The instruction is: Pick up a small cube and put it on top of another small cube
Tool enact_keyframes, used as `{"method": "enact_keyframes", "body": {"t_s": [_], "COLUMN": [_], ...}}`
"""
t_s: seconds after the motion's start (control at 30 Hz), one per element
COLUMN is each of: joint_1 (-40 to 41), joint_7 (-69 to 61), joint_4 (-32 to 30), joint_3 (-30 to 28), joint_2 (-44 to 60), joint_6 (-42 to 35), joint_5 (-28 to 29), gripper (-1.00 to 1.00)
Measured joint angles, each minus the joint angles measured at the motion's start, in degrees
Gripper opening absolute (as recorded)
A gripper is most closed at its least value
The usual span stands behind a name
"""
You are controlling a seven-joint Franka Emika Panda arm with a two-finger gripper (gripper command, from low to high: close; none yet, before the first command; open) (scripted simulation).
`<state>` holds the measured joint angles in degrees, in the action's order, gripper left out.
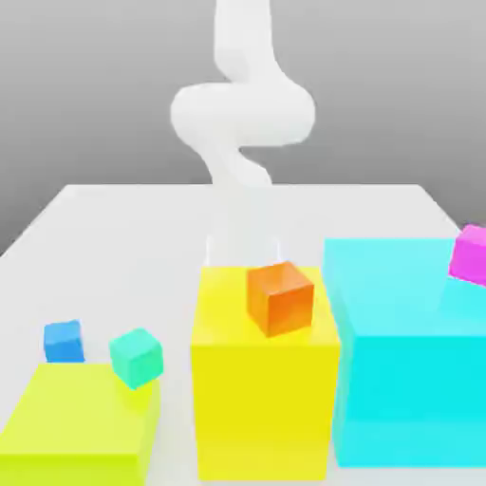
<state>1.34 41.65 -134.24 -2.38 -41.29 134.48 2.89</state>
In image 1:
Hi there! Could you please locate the large lime box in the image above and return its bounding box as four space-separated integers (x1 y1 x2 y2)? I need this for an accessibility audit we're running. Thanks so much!
0 362 162 486

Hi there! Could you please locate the small magenta cube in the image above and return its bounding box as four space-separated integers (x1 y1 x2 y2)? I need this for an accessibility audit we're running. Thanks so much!
448 223 486 288

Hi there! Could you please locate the large yellow box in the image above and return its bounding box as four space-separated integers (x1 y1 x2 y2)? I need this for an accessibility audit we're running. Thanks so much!
189 265 342 482

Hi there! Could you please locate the small teal cube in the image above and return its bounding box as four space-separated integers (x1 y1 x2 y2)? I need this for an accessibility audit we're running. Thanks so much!
108 327 165 391

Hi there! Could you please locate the small orange cube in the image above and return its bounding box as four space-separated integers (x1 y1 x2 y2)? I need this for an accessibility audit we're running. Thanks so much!
245 260 315 339

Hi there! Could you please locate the large cyan box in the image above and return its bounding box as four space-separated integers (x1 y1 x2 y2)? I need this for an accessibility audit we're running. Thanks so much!
322 237 486 469

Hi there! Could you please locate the small blue cube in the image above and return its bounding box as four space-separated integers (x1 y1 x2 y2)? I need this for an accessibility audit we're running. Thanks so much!
43 319 85 364

